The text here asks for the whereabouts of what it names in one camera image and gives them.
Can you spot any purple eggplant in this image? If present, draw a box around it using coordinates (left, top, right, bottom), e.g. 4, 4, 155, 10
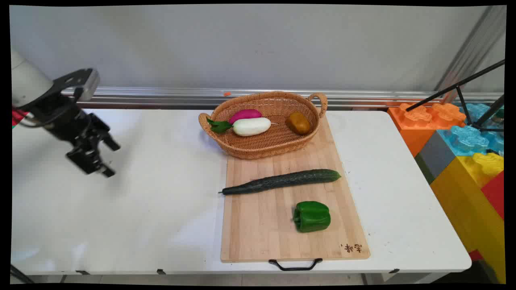
229, 109, 263, 124

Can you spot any orange toy block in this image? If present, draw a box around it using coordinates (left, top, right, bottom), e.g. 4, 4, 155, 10
387, 102, 467, 157

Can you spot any green bell pepper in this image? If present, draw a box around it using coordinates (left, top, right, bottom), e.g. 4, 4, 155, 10
292, 201, 331, 233

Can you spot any white radish with green leaves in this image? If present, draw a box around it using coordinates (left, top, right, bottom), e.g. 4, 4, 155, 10
206, 117, 272, 137

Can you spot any grey toy block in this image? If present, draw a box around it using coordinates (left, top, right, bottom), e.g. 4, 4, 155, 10
414, 131, 457, 185

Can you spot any black tripod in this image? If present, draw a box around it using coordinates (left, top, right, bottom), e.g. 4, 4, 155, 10
406, 59, 506, 133

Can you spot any yellow toy block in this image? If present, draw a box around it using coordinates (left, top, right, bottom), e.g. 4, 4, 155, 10
430, 152, 506, 284

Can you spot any brown potato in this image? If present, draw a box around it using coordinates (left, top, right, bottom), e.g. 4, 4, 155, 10
286, 112, 311, 135

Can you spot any dark green cucumber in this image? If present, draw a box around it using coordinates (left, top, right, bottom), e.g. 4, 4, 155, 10
218, 169, 342, 196

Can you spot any red toy block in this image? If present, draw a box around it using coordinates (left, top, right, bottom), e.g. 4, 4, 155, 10
481, 171, 505, 220

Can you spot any blue toy block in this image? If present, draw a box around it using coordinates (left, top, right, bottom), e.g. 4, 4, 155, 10
437, 102, 505, 157

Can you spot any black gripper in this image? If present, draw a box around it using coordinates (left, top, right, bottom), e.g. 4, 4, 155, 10
37, 96, 121, 178

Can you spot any aluminium rail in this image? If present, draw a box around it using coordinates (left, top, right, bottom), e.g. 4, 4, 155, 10
60, 86, 504, 110

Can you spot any bamboo cutting board black handle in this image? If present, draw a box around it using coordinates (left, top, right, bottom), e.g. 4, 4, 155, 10
220, 115, 371, 271

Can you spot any red green object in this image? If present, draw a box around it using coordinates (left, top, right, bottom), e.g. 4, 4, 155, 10
11, 109, 29, 129

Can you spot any woven wicker basket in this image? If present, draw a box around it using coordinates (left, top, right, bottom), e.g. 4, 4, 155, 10
198, 91, 328, 160

